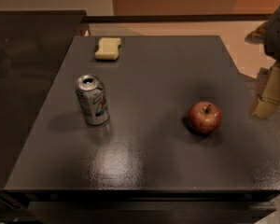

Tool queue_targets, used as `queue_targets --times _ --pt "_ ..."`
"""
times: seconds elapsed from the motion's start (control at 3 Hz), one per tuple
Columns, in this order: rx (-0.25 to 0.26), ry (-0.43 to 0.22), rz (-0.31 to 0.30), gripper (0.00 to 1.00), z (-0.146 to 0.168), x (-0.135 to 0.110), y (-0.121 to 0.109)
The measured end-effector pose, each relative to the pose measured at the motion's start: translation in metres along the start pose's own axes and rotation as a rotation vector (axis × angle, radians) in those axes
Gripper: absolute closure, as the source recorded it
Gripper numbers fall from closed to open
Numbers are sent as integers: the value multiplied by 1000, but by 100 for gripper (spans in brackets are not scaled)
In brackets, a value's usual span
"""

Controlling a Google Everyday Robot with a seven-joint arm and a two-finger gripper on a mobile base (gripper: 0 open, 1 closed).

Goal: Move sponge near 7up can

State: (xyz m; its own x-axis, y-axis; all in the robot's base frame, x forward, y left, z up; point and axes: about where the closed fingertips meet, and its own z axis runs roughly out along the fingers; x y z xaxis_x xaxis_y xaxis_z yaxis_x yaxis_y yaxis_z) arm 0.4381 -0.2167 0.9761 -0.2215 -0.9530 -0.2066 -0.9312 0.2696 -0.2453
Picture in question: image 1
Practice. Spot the yellow sponge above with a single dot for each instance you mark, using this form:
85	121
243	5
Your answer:
108	49

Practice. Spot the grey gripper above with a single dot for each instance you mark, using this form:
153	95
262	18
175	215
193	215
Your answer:
278	36

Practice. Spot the silver 7up can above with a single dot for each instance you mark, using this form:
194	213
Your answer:
90	91

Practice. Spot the red apple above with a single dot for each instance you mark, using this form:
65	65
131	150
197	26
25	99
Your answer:
204	118

